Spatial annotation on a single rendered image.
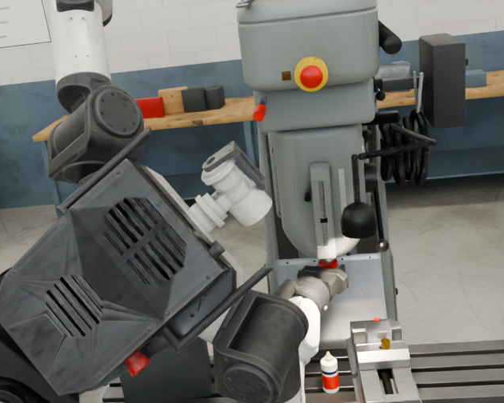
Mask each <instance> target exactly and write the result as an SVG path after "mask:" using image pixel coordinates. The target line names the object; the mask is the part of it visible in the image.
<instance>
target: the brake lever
mask: <svg viewBox="0 0 504 403"><path fill-rule="evenodd" d="M266 103H267V100H266V97H264V98H261V100H260V102H259V104H258V105H256V106H255V107H254V120H255V121H257V122H260V121H261V120H262V119H263V118H264V117H265V115H266V107H265V104H266Z"/></svg>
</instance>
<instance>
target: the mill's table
mask: <svg viewBox="0 0 504 403"><path fill-rule="evenodd" d="M407 346H408V349H409V353H410V368H411V373H412V374H413V376H414V380H415V383H416V386H417V388H418V392H419V395H420V398H421V401H422V403H504V340H495V341H465V342H450V343H435V344H420V345H407ZM327 351H329V352H330V355H331V356H332V357H334V358H336V359H337V364H338V381H339V390H338V391H337V392H336V393H327V392H325V391H324V389H323V384H322V367H321V360H322V359H323V358H324V357H325V356H326V353H327ZM209 358H210V367H211V396H208V397H198V398H192V399H186V400H180V401H170V402H165V403H243V402H240V401H236V400H234V399H231V398H228V397H224V396H223V395H221V394H220V393H218V391H217V390H216V388H215V379H214V355H211V356H209ZM304 392H305V398H306V402H305V403H357V402H356V396H355V392H354V384H353V379H352V374H351V370H350V362H349V357H348V352H347V348H345V349H319V350H318V352H317V353H316V354H315V355H314V356H313V357H311V358H310V362H309V363H308V364H306V365H305V370H304ZM97 403H125V400H124V396H123V392H122V387H121V382H120V379H119V377H117V378H116V379H114V380H112V381H111V382H109V383H108V385H107V386H104V388H103V390H102V393H101V395H100V397H99V399H98V401H97Z"/></svg>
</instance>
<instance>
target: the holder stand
mask: <svg viewBox="0 0 504 403"><path fill-rule="evenodd" d="M149 360H150V363H149V364H148V366H147V367H145V368H144V369H143V370H142V371H141V372H140V373H138V374H137V375H136V376H134V377H132V376H131V375H130V373H129V371H128V372H126V373H124V374H123V375H121V376H120V377H119V379H120V382H121V387H122V392H123V396H124V400H125V403H165V402H170V401H180V400H186V399H192V398H198V397H208V396H211V367H210V358H209V353H208V348H207V343H206V341H205V340H203V339H202V338H200V337H197V338H196V339H195V340H194V341H193V342H191V343H190V344H189V345H187V346H186V347H185V348H184V349H183V350H181V351H180V352H179V353H178V352H177V351H176V350H175V349H174V347H173V346H171V347H169V348H167V349H165V350H163V351H162V352H160V353H158V354H157V355H155V356H153V357H152V358H150V359H149Z"/></svg>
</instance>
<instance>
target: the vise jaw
mask: <svg viewBox="0 0 504 403"><path fill-rule="evenodd" d="M355 352H356V359H357V363H358V370H359V371H362V370H372V369H393V368H404V367H410V353H409V349H408V346H407V343H406V340H399V341H390V348H389V349H383V348H382V347H381V342H369V343H358V344H355Z"/></svg>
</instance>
